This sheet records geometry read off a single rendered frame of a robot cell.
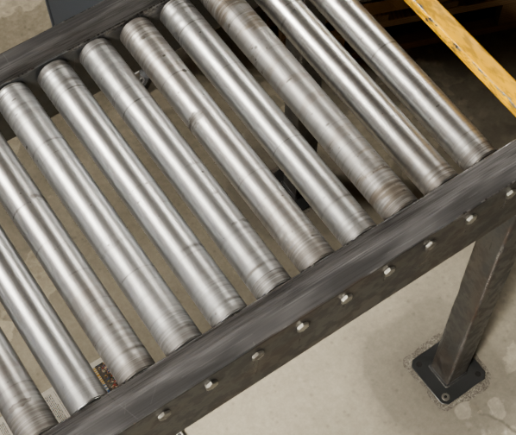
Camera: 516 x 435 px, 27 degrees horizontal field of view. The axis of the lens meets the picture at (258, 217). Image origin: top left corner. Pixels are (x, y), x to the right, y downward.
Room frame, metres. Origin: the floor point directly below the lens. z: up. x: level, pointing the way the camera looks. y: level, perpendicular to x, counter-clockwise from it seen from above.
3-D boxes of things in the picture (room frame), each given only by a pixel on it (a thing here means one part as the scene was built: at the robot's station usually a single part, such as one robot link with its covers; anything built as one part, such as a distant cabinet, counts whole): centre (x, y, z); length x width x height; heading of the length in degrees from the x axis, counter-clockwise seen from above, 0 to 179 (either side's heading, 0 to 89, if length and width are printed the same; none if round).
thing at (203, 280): (0.71, 0.15, 0.77); 0.47 x 0.05 x 0.05; 33
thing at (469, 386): (0.74, -0.36, 0.01); 0.14 x 0.13 x 0.01; 33
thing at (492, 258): (0.74, -0.36, 0.34); 0.06 x 0.06 x 0.68; 33
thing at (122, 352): (0.64, 0.26, 0.77); 0.47 x 0.05 x 0.05; 33
